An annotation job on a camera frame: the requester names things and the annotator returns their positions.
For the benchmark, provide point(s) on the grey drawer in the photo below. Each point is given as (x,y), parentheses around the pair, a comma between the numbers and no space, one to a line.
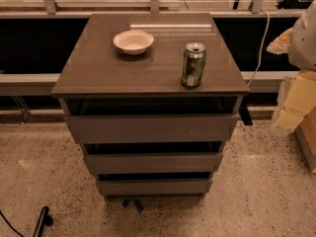
(142,129)
(153,187)
(151,163)

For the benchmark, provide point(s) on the black stand foot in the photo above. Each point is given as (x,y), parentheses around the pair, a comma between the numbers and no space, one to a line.
(45,219)

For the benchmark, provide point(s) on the grey drawer cabinet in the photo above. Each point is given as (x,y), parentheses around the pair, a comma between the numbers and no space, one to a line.
(99,79)

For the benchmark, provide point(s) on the green soda can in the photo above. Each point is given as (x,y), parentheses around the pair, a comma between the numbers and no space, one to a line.
(193,64)

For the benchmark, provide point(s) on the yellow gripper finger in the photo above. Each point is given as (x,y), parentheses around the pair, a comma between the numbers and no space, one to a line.
(296,99)

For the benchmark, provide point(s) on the grey bottom drawer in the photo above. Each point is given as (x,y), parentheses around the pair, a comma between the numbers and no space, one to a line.
(153,187)

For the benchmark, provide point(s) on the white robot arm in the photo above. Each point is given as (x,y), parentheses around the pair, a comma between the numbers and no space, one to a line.
(299,42)

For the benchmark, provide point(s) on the grey top drawer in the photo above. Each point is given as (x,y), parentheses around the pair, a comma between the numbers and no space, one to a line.
(142,129)

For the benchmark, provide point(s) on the cardboard box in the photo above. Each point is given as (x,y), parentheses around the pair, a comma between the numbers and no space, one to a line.
(306,134)

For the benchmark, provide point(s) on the white paper bowl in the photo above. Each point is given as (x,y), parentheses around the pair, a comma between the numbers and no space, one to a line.
(133,42)

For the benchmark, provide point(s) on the grey metal rail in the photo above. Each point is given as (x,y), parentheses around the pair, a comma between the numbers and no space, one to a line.
(42,84)

